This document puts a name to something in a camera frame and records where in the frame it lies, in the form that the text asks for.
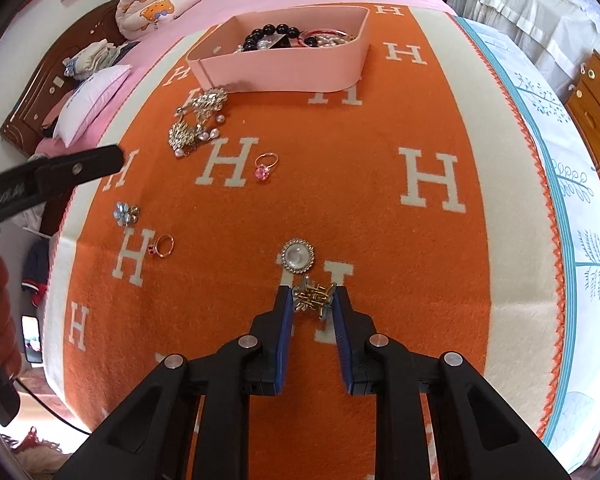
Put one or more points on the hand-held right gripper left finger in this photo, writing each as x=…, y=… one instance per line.
x=282, y=340

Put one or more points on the white blue printed tablecloth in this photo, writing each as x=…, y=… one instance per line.
x=555, y=110

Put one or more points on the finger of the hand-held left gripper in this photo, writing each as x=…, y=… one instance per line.
x=80, y=167

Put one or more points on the bear print quilt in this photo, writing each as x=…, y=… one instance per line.
x=155, y=5

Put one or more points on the white lace covered furniture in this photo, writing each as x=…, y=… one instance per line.
x=540, y=5

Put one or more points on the wooden headboard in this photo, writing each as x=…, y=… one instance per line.
x=30, y=105

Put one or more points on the orange letter print blanket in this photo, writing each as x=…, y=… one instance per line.
x=380, y=135

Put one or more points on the red and blue garment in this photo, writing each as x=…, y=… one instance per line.
x=35, y=275

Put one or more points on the wooden cabinet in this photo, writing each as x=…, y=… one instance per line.
x=597, y=105

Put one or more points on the round pearl brooch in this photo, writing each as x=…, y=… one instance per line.
x=297, y=255

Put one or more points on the blue flower brooch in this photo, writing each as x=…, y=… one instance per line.
x=125, y=212

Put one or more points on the folded clothes stack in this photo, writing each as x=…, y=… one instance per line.
x=95, y=57

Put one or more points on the pink jewelry box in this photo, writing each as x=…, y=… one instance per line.
x=280, y=72

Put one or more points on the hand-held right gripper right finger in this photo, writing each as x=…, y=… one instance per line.
x=342, y=345

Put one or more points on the white pillow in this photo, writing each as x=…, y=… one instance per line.
x=90, y=105

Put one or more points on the person's left hand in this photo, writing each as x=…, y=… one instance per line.
x=2, y=330

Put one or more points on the gold brooch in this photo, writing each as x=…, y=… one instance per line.
x=312, y=300

